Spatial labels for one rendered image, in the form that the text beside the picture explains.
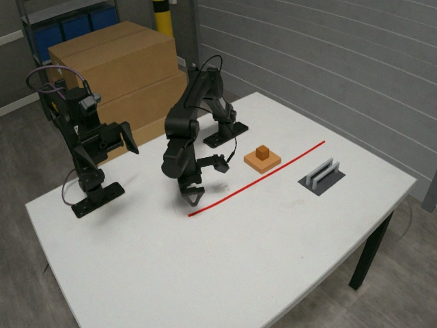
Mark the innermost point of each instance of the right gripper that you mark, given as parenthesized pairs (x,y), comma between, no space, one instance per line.
(89,151)

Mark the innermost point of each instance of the grey rack with two rails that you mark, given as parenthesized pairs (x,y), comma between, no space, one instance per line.
(322,180)

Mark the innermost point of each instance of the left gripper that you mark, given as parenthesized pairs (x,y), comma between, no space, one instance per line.
(191,174)

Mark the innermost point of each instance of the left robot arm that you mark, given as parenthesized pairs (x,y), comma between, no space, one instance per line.
(181,122)

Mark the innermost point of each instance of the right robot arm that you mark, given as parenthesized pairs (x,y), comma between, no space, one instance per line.
(54,106)

